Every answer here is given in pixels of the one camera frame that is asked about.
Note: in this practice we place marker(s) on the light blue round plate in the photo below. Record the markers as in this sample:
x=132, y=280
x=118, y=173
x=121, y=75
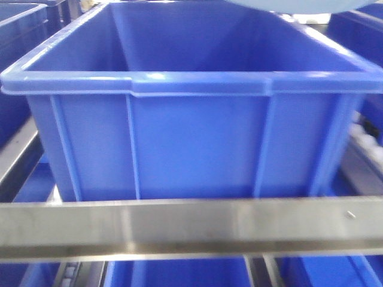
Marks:
x=304, y=6

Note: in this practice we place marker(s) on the blue middle shelf crate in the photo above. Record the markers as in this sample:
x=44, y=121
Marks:
x=190, y=99

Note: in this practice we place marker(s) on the low blue bin middle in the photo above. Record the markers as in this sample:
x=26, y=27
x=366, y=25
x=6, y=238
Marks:
x=178, y=272

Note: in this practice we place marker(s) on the stainless steel rack beam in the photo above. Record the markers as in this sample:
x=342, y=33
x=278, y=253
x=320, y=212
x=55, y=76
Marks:
x=186, y=228

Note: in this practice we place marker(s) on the blue crate with white label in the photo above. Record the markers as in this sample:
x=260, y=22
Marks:
x=361, y=32

